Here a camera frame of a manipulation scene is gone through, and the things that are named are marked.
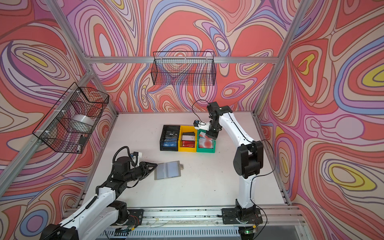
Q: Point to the red credit card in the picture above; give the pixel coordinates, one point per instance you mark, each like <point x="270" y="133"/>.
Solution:
<point x="188" y="144"/>

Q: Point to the black plastic bin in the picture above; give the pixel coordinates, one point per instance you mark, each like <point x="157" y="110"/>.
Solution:
<point x="170" y="133"/>

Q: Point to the black wire basket back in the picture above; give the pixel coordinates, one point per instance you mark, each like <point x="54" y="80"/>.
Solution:
<point x="184" y="68"/>

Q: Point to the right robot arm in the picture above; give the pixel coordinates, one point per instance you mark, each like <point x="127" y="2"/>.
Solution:
<point x="248" y="159"/>

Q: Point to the black wire basket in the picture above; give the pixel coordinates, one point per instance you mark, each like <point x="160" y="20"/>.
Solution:
<point x="55" y="131"/>
<point x="184" y="68"/>

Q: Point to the black wire basket left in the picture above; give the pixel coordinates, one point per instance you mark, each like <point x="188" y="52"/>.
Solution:
<point x="55" y="131"/>

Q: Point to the green plastic bin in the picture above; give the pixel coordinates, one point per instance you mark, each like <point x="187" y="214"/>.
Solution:
<point x="211" y="151"/>

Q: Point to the white tape roll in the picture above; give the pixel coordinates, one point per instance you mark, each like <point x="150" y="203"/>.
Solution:
<point x="82" y="123"/>

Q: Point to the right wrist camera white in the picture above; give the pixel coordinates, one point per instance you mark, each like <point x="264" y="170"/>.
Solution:
<point x="199" y="125"/>

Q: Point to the aluminium front rail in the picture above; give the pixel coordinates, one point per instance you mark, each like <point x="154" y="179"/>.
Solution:
<point x="280" y="222"/>

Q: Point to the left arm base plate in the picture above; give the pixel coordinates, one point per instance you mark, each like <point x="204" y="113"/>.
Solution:
<point x="130" y="218"/>

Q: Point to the blue credit card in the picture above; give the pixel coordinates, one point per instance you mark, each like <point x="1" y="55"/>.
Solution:
<point x="169" y="146"/>

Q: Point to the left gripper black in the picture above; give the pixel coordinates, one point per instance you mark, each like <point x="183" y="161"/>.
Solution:
<point x="144" y="171"/>

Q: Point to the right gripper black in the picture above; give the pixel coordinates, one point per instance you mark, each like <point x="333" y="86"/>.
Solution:
<point x="212" y="134"/>

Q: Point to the yellow plastic bin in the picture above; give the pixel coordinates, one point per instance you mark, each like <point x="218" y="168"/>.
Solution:
<point x="187" y="133"/>

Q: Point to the grey card holder wallet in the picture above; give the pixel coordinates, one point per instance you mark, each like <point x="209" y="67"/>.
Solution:
<point x="168" y="170"/>

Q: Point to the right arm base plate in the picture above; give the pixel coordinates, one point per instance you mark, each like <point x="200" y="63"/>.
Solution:
<point x="237" y="215"/>

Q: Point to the pink round-print card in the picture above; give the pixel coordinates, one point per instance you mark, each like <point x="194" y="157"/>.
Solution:
<point x="205" y="143"/>

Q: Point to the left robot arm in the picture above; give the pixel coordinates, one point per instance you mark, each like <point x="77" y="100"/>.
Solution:
<point x="103" y="209"/>

